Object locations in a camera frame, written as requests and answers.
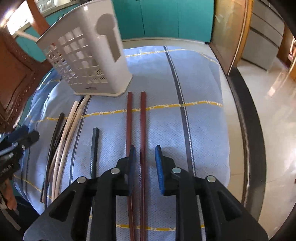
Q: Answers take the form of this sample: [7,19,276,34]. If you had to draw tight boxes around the silver refrigerator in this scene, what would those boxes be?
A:
[242,0,285,71]

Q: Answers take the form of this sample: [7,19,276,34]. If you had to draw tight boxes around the person left hand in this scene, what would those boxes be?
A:
[1,179,17,210]

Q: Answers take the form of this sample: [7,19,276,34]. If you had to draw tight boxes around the light blue checked cloth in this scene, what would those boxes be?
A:
[13,46,230,240]

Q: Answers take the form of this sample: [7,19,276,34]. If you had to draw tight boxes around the black chopstick white tip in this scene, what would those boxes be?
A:
[41,96,89,206]

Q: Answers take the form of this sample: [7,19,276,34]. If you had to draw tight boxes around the cream chopstick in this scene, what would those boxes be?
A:
[55,95,90,199]

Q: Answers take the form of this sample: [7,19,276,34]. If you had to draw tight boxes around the dark grey chopstick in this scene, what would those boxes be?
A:
[90,128,99,179]

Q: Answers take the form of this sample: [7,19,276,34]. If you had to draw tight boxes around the teal lower kitchen cabinets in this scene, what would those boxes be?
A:
[113,0,214,42]

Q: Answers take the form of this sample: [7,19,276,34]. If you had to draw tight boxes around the dark red chopstick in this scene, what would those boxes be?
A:
[140,91,147,241]
[125,91,136,241]

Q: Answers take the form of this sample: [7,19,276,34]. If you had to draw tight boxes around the white plastic utensil basket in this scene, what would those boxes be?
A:
[36,1,132,97]

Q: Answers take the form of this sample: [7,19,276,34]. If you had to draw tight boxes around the wooden glass sliding door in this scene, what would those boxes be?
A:
[209,0,253,76]

